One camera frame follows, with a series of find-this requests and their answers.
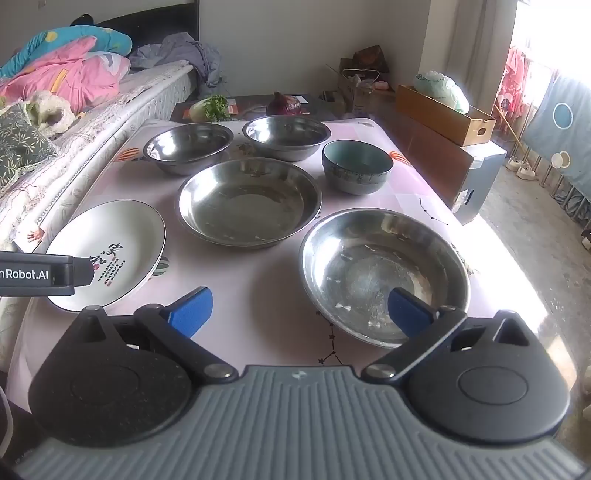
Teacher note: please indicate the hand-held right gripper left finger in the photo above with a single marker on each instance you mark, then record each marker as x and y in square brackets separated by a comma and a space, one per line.
[191, 311]

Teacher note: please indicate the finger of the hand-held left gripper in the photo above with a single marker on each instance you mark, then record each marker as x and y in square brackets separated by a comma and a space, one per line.
[84, 272]

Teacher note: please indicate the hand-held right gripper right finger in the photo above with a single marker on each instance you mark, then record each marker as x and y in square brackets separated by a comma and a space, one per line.
[408, 314]

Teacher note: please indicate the white calligraphy print plate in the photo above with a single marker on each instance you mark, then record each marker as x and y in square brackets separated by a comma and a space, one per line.
[115, 230]

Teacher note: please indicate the large steel basin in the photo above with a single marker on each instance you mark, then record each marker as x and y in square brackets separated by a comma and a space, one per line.
[369, 258]
[249, 203]

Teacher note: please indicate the teal ceramic bowl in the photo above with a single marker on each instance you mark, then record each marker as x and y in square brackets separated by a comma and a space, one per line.
[355, 175]

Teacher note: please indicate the small steel bowl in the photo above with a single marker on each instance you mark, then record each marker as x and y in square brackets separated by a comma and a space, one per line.
[184, 143]
[286, 134]

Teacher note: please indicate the small photo card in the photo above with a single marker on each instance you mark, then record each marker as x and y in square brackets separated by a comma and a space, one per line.
[30, 237]

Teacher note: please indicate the pink printed tablecloth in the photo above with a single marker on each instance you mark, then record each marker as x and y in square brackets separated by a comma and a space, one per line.
[258, 277]

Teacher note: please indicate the dark leaf print pillow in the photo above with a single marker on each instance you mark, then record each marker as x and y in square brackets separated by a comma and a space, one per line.
[18, 138]

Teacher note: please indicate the large brown and grey box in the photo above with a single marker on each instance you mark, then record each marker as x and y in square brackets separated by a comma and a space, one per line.
[480, 175]

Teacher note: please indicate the white fluffy cloth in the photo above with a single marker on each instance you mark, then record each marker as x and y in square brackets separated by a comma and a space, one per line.
[51, 108]

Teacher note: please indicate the white shoe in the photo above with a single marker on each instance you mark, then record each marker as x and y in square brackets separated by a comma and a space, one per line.
[512, 164]
[526, 171]

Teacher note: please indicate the white patterned mattress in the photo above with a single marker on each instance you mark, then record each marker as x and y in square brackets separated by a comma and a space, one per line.
[138, 92]

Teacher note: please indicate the pink quilt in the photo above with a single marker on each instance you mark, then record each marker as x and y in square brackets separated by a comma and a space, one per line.
[55, 74]

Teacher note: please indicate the long wooden box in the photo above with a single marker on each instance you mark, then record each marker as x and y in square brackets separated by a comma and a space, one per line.
[443, 115]

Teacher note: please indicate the green leafy cabbage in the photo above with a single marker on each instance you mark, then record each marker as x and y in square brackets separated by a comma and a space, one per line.
[210, 108]

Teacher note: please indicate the dark low side table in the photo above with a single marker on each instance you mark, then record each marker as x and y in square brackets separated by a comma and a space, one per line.
[258, 101]

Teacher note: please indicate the white plastic bag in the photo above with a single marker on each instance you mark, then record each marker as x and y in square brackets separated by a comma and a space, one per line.
[438, 90]

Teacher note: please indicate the open cardboard box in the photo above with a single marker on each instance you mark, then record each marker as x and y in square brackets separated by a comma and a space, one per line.
[355, 87]

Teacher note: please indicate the blue quilt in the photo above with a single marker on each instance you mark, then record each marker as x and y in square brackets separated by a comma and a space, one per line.
[69, 37]

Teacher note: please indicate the blue circle print blanket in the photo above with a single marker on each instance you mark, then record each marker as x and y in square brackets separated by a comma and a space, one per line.
[563, 129]

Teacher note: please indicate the grey crumpled clothes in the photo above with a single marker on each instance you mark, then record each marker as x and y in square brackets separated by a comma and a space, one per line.
[184, 50]

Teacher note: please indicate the pink hanging clothing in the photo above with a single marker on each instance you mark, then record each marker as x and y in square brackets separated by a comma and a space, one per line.
[515, 83]

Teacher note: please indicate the black bed headboard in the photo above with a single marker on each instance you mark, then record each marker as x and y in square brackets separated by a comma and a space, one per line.
[152, 18]

